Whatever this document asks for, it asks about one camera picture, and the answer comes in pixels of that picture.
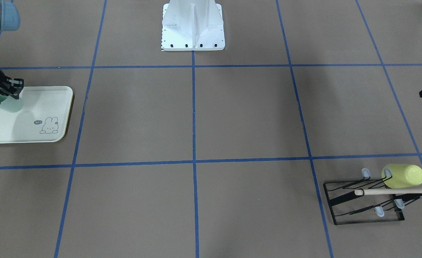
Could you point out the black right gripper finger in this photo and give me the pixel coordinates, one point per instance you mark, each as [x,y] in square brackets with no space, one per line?
[14,95]
[17,83]

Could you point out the light green cup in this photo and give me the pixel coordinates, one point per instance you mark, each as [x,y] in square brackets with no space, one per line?
[10,104]

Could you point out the cream rabbit tray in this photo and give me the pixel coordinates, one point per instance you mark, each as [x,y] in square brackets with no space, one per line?
[42,119]

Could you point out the yellow cup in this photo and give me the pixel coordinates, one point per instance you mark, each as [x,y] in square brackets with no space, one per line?
[403,175]

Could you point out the black wire cup rack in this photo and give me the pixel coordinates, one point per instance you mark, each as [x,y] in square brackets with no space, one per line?
[368,199]

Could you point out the white pedestal column base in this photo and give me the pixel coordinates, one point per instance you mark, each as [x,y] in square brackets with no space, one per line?
[192,25]

